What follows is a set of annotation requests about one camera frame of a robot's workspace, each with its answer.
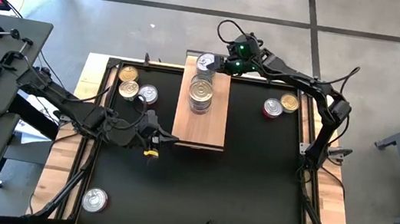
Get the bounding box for silver lid green label can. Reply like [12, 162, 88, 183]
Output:
[194, 51, 217, 74]

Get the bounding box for black aluminium table frame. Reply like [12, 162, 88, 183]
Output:
[53, 51, 347, 224]

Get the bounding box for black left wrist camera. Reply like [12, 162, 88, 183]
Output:
[140, 107, 162, 130]

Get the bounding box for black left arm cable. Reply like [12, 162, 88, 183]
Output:
[96, 89, 151, 137]

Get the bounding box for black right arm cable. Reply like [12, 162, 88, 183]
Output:
[315, 61, 362, 95]

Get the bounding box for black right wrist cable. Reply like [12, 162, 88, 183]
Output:
[214, 17, 250, 48]

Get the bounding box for silver cans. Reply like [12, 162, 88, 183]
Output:
[187, 77, 216, 105]

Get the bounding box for blue Wild Planet can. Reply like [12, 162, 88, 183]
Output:
[187, 97, 213, 111]
[187, 102, 211, 117]

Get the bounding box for yellow tag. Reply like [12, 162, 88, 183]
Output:
[142, 148, 160, 159]

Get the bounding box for black desk leg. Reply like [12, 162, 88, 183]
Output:
[5, 93, 63, 140]

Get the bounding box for gold lid seafood can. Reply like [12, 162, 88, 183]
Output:
[277, 91, 302, 116]
[117, 64, 140, 84]

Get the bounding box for wooden board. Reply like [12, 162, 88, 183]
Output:
[169, 49, 237, 154]

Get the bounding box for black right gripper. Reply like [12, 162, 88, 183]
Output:
[205, 53, 261, 78]

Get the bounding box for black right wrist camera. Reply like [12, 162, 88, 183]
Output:
[230, 31, 266, 61]

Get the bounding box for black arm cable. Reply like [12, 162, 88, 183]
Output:
[315, 61, 362, 95]
[96, 89, 151, 137]

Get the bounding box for pale lid green label can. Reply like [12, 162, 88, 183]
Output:
[117, 78, 141, 102]

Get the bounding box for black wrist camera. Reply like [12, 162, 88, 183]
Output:
[140, 107, 162, 130]
[230, 31, 266, 61]

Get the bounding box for small black desk clamp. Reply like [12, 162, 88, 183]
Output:
[0, 47, 27, 70]

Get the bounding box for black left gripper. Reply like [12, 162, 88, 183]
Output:
[129, 124, 182, 155]

